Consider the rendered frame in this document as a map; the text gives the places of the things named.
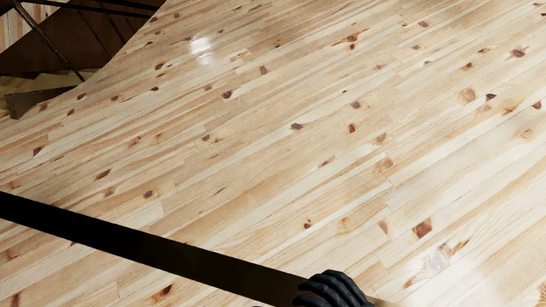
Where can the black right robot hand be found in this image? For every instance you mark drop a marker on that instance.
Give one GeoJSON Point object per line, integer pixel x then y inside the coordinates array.
{"type": "Point", "coordinates": [341, 294]}

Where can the brown wooden stair step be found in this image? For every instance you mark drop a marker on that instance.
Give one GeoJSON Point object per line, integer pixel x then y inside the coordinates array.
{"type": "Point", "coordinates": [30, 100]}

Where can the dark wooden staircase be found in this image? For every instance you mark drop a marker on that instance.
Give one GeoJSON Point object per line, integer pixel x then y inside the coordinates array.
{"type": "Point", "coordinates": [76, 35]}

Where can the black metal stair railing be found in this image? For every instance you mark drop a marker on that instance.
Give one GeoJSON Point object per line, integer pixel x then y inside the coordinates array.
{"type": "Point", "coordinates": [46, 39]}

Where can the dark brown wooden rail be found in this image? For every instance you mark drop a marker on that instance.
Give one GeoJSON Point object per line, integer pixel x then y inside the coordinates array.
{"type": "Point", "coordinates": [135, 247]}

